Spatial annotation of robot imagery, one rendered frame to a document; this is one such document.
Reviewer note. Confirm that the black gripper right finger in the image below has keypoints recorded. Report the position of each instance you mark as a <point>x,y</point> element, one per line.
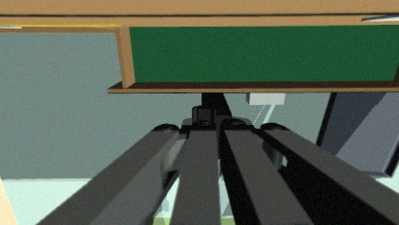
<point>260,192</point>

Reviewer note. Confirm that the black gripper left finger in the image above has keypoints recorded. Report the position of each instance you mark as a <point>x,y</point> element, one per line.
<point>130,190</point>

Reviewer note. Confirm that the brown wooden chest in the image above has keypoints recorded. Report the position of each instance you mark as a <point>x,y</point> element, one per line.
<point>196,46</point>

